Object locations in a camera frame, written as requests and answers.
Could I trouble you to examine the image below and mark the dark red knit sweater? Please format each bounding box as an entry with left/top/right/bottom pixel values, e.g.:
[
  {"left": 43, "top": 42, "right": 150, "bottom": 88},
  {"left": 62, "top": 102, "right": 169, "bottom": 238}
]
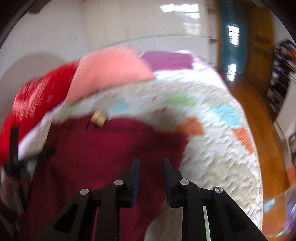
[{"left": 20, "top": 116, "right": 188, "bottom": 240}]

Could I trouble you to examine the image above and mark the red floral quilt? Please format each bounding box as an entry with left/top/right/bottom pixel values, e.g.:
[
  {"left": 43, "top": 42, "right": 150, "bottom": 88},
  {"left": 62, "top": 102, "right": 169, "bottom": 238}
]
[{"left": 1, "top": 60, "right": 79, "bottom": 167}]

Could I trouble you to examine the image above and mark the yellow sweater neck label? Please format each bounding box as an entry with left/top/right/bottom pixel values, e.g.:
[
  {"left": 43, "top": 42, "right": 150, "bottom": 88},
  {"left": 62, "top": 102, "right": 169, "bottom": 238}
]
[{"left": 90, "top": 110, "right": 107, "bottom": 127}]

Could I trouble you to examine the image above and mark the beige arched headboard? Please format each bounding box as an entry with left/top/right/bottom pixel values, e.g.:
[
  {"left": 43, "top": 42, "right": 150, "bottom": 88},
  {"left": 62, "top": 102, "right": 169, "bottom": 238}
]
[{"left": 0, "top": 52, "right": 66, "bottom": 123}]

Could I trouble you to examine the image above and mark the pink waffle pillow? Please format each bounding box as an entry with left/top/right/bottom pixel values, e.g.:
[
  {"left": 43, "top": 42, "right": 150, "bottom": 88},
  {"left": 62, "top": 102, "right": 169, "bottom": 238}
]
[{"left": 66, "top": 47, "right": 154, "bottom": 103}]

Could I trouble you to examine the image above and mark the heart patterned patchwork bedspread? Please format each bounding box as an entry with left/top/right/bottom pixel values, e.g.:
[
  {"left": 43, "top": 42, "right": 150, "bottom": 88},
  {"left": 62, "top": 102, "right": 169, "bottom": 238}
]
[{"left": 48, "top": 78, "right": 265, "bottom": 241}]

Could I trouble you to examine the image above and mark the cluttered shoe rack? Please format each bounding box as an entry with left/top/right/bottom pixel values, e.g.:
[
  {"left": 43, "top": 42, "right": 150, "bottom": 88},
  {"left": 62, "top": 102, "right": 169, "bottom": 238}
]
[{"left": 266, "top": 39, "right": 295, "bottom": 121}]

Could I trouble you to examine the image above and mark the magenta blanket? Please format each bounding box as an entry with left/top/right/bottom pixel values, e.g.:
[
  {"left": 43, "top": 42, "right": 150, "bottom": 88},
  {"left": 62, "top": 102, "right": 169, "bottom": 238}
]
[{"left": 141, "top": 51, "right": 193, "bottom": 71}]

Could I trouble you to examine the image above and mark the white wardrobe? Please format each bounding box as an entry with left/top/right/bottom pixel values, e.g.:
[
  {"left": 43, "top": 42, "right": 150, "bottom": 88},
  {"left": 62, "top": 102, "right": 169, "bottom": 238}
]
[{"left": 82, "top": 1, "right": 218, "bottom": 66}]

